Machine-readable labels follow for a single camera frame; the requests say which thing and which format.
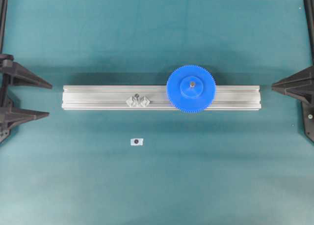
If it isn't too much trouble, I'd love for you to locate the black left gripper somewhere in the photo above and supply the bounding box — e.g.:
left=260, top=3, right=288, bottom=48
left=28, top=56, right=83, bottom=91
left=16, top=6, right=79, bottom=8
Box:
left=0, top=54, right=52, bottom=143

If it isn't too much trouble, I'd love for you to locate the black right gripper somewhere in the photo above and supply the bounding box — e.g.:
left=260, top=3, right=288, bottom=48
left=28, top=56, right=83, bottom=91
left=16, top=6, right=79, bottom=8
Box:
left=271, top=66, right=314, bottom=142

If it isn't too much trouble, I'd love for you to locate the large blue plastic gear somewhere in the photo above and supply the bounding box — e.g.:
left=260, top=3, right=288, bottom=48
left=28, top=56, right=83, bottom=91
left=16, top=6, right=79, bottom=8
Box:
left=166, top=65, right=216, bottom=113

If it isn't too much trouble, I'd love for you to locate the green table mat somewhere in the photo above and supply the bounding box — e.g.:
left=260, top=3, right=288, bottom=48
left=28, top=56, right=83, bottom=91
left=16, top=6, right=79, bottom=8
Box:
left=0, top=0, right=314, bottom=225

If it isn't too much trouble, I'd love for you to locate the small white paper marker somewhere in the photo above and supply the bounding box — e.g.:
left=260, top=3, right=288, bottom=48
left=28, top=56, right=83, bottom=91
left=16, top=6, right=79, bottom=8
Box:
left=130, top=138, right=144, bottom=146

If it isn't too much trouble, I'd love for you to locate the aluminium extrusion rail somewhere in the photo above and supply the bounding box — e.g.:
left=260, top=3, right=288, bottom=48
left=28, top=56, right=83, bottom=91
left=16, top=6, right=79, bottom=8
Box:
left=61, top=85, right=262, bottom=111

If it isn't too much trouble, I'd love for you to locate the black frame post right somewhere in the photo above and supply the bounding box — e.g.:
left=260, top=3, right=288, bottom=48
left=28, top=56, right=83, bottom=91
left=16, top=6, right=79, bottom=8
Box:
left=303, top=0, right=314, bottom=61

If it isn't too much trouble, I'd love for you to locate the black frame post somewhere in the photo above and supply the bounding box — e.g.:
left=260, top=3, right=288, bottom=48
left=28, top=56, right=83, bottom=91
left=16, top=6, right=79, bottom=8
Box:
left=303, top=0, right=314, bottom=61
left=0, top=0, right=8, bottom=53

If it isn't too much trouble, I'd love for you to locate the black frame post left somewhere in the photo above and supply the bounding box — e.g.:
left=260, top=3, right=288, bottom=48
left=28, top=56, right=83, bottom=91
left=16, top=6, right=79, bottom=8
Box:
left=0, top=0, right=8, bottom=53

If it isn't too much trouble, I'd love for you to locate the translucent plastic bracket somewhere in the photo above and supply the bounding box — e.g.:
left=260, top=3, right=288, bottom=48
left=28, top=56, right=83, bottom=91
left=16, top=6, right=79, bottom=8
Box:
left=126, top=96, right=138, bottom=108
left=138, top=96, right=150, bottom=108

